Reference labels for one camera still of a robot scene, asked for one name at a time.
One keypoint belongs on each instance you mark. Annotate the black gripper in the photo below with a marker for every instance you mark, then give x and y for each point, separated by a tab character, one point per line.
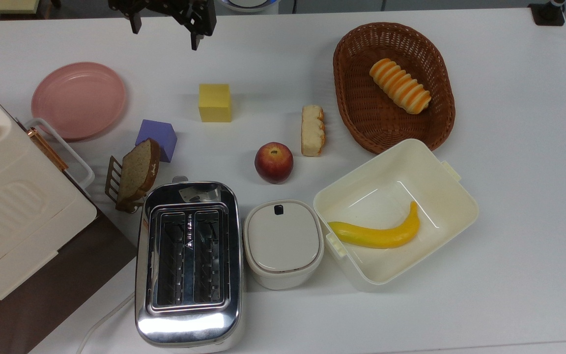
184	12

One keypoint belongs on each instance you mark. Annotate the purple cube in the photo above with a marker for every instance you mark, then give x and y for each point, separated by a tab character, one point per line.
157	132

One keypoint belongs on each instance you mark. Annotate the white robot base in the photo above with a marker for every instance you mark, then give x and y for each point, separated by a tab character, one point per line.
248	5

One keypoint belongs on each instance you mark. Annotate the yellow cube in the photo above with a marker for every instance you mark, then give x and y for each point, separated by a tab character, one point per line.
215	103

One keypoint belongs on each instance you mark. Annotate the pink plate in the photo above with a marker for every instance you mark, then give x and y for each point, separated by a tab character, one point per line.
76	98

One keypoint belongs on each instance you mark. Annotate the brown bread slice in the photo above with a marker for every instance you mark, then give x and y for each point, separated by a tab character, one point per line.
138	169

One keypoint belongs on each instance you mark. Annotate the brown metal toast rack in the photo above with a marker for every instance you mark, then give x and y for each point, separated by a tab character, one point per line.
112	177

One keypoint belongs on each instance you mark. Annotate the copper latch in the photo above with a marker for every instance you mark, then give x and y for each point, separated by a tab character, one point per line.
47	149

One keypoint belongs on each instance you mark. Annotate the red apple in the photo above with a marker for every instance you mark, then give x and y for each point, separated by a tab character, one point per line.
274	163

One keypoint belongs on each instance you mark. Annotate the small sandwich bread piece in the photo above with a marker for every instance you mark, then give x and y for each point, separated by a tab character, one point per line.
312	132

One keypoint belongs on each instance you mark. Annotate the brown wicker basket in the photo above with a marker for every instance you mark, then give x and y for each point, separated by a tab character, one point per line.
361	98

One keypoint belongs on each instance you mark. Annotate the small white lidded container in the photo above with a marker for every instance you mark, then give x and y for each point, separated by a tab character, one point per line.
283	241

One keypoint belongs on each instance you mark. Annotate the orange striped bread roll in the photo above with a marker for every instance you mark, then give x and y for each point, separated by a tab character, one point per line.
400	86

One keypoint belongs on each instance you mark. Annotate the cream open plastic box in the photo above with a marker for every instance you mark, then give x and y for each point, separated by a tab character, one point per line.
391	196

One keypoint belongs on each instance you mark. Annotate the chrome two-slot toaster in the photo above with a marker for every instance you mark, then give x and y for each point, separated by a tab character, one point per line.
189	324

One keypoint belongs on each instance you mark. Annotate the yellow banana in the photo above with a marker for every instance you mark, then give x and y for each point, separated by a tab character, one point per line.
376	237

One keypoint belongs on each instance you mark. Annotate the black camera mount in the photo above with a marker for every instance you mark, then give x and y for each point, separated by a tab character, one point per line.
547	14

